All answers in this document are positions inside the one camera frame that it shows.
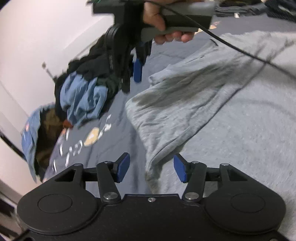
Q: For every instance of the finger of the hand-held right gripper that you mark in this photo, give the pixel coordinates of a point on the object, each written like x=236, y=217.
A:
x=137, y=71
x=122, y=69

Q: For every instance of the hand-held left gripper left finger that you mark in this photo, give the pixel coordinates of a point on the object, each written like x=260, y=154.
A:
x=122, y=168

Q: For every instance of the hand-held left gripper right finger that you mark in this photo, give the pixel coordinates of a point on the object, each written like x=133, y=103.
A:
x=181, y=168

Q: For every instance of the grey sweatshirt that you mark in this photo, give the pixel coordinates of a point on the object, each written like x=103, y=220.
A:
x=231, y=115

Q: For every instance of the person's right hand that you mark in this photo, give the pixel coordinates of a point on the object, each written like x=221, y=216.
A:
x=153, y=18

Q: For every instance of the dark green garment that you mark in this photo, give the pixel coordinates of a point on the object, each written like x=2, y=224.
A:
x=107, y=87

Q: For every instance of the black garment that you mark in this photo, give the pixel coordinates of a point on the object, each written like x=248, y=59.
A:
x=92, y=62

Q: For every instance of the grey printed quilt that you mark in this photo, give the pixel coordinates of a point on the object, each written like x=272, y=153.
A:
x=120, y=120

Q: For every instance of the rust brown garment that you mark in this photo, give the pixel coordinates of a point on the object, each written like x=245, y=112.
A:
x=67, y=124

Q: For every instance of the black hairbrush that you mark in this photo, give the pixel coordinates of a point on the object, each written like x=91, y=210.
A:
x=49, y=73

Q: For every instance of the dark brown garment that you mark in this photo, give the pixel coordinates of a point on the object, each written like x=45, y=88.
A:
x=48, y=136

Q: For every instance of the white wardrobe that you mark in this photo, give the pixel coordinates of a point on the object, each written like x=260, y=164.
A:
x=11, y=120

